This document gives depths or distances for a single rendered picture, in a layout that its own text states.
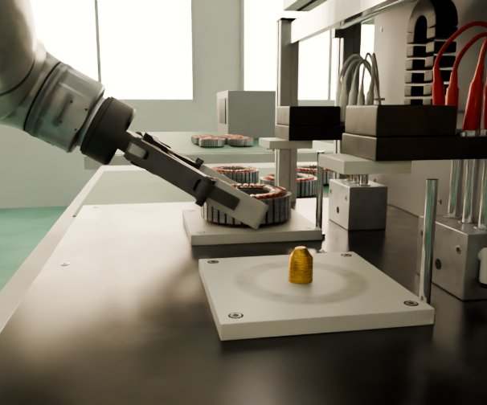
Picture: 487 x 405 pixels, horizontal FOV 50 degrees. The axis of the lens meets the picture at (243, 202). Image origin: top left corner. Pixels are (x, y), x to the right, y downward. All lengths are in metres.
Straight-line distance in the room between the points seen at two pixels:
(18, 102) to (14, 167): 4.69
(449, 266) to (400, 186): 0.37
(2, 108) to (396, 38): 0.55
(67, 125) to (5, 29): 0.17
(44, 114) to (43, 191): 4.67
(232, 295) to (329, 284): 0.08
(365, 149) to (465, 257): 0.11
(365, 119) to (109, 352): 0.24
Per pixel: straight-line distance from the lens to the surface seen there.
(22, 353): 0.36
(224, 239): 0.58
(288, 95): 0.84
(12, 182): 5.31
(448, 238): 0.46
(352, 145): 0.43
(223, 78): 5.17
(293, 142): 0.63
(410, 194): 0.79
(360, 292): 0.41
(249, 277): 0.43
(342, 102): 0.67
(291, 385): 0.30
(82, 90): 0.60
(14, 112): 0.61
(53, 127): 0.60
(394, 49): 0.85
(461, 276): 0.45
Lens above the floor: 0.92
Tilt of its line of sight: 10 degrees down
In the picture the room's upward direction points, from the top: straight up
